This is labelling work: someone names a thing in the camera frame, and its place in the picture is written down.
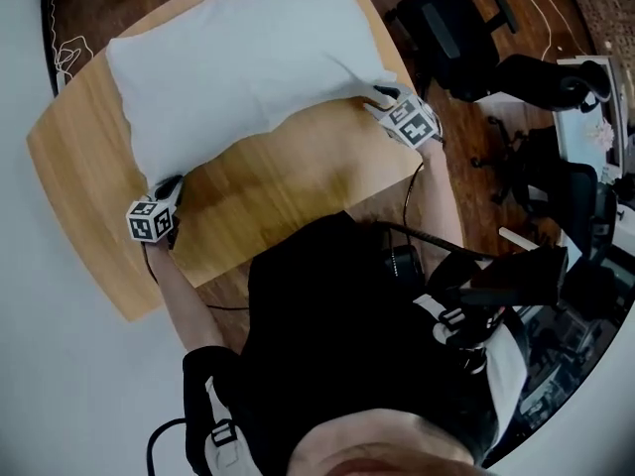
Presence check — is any white floor cable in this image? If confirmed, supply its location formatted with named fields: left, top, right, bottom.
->
left=47, top=0, right=95, bottom=96
left=515, top=0, right=581, bottom=63

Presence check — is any white backpack strap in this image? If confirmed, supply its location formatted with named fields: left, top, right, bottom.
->
left=414, top=293, right=530, bottom=445
left=202, top=374, right=259, bottom=476

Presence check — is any black backpack cable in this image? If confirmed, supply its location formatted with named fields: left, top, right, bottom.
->
left=146, top=416, right=188, bottom=476

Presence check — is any person's black shirt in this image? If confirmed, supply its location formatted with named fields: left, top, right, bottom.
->
left=182, top=210, right=502, bottom=476

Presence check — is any black round device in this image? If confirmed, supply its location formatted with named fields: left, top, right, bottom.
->
left=381, top=243, right=426, bottom=287

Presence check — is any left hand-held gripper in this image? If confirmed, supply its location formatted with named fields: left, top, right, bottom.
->
left=126, top=176, right=186, bottom=251

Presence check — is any black braided hose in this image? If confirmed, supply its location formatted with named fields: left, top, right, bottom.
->
left=371, top=220, right=497, bottom=262

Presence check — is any white desk with monitor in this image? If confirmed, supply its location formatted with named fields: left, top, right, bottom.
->
left=553, top=55, right=631, bottom=168

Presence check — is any person's face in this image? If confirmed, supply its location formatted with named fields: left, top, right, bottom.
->
left=287, top=407, right=490, bottom=476

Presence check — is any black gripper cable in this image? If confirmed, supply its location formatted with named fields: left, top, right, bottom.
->
left=401, top=159, right=426, bottom=232
left=141, top=240, right=249, bottom=311

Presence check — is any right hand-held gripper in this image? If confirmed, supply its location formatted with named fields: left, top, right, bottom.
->
left=361, top=82, right=443, bottom=149

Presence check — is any person's left forearm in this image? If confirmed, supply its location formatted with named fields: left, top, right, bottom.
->
left=148, top=243, right=234, bottom=354

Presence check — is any pale crumpled cloth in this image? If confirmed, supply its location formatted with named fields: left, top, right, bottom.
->
left=594, top=120, right=617, bottom=148

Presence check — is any black office chair with headrest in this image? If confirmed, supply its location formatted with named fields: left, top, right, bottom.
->
left=384, top=0, right=614, bottom=116

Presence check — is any white pillowcase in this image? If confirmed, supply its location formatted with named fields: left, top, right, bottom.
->
left=104, top=0, right=398, bottom=187

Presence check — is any person's right forearm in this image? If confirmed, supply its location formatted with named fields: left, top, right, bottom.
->
left=419, top=139, right=465, bottom=252

